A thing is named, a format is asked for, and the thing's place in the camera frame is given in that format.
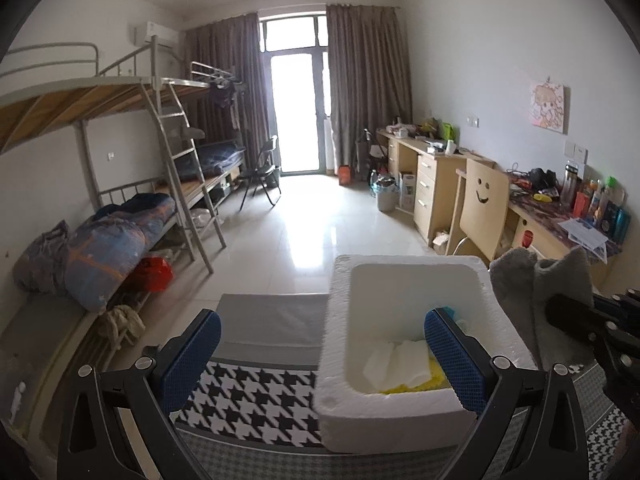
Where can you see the white paper sheets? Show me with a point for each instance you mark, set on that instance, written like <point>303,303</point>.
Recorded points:
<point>590,238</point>

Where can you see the far wooden desk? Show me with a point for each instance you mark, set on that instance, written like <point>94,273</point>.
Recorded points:
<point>436,180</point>

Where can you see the grey fuzzy cloth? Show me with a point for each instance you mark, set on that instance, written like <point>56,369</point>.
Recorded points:
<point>523,285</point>

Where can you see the left brown curtain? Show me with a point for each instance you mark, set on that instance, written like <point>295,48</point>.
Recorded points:
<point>246,28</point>

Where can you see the red plastic bag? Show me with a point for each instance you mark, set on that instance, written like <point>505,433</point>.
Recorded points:
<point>152,274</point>

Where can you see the brown curtain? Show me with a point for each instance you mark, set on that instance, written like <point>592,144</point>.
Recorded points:
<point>369,74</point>
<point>246,28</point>

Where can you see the wooden smiley face chair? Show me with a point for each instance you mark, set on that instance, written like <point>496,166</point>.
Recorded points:
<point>480,210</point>

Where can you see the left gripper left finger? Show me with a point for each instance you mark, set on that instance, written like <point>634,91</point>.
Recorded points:
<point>93,441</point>

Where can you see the black folding chair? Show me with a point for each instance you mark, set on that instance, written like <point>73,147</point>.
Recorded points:
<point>259,175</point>

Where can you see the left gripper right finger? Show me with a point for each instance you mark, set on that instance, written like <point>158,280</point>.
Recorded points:
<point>552,441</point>

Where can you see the white foam box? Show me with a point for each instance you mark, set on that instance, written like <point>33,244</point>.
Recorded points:
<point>376,299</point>

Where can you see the white foam sheet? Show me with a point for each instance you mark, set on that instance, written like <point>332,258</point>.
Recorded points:
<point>391,364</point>

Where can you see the grey bucket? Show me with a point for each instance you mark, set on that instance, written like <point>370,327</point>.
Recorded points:
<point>386,193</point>

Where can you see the balcony glass door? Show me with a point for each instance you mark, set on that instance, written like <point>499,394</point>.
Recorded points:
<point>295,59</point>

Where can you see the white air conditioner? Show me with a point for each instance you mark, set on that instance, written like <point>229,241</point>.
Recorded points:
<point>165,37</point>

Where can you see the far metal bunk bed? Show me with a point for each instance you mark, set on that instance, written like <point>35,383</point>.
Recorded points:
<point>215,59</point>

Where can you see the near wooden desk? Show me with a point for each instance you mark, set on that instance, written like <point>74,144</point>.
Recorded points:
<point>536,225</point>

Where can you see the cartoon wall picture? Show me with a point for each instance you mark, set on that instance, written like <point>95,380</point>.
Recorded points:
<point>547,106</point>

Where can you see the orange floor bag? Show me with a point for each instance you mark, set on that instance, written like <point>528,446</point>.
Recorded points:
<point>344,175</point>

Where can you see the metal bunk bed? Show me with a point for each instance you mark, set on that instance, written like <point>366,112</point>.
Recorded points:
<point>215,59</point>
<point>77,135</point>

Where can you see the blue patterned quilt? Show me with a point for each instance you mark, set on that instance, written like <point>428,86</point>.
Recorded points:
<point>90,263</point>

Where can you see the wooden desk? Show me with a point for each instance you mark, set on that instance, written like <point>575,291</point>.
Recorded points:
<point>436,180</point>
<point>536,225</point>

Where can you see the teal bottle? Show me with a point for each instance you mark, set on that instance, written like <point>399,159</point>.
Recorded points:
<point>621,226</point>

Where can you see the right brown curtain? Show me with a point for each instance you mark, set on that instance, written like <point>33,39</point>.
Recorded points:
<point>369,74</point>

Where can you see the near metal bunk bed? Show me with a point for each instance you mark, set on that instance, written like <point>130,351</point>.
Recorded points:
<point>77,135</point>

